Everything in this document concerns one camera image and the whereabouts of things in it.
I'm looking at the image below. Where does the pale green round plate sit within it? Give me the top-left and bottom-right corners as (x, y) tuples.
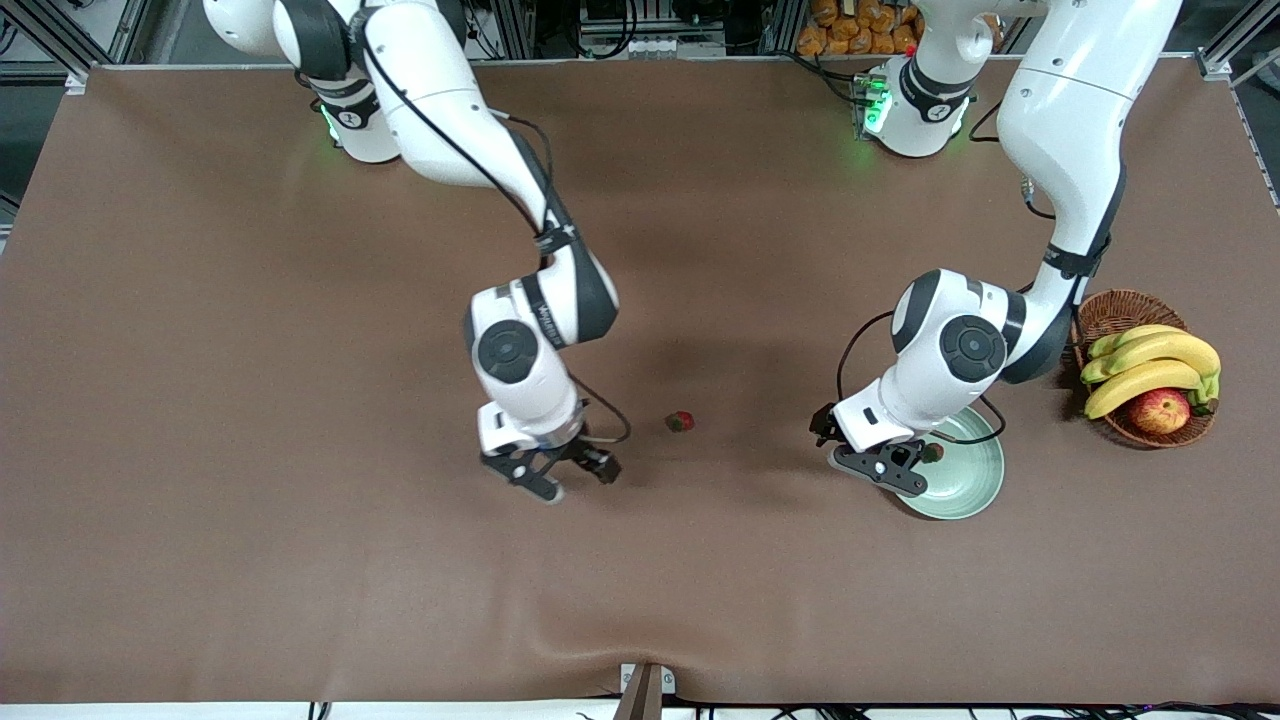
(895, 405), (1006, 521)

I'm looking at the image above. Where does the brown table cover mat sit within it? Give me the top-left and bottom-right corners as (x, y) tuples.
(0, 58), (1280, 706)

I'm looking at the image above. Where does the bag of orange buns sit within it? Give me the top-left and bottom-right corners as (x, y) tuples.
(796, 0), (926, 57)

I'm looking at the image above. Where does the yellow banana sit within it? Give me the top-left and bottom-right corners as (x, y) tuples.
(1080, 332), (1223, 386)
(1084, 359), (1207, 421)
(1087, 323), (1188, 361)

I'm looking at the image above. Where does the brown wicker basket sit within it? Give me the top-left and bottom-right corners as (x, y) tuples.
(1072, 289), (1218, 449)

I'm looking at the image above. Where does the red yellow apple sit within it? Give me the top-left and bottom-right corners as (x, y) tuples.
(1127, 388), (1193, 436)

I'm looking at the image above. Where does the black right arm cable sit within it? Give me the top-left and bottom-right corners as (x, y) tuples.
(355, 0), (631, 446)

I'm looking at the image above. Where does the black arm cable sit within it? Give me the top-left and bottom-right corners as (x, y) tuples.
(835, 100), (1058, 446)
(355, 0), (631, 446)

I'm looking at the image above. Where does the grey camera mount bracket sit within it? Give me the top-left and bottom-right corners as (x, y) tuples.
(618, 662), (677, 720)

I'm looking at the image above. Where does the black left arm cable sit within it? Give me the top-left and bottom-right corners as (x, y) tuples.
(835, 100), (1058, 446)

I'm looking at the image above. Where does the aluminium frame profile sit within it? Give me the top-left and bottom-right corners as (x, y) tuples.
(0, 0), (151, 96)
(1195, 0), (1280, 91)

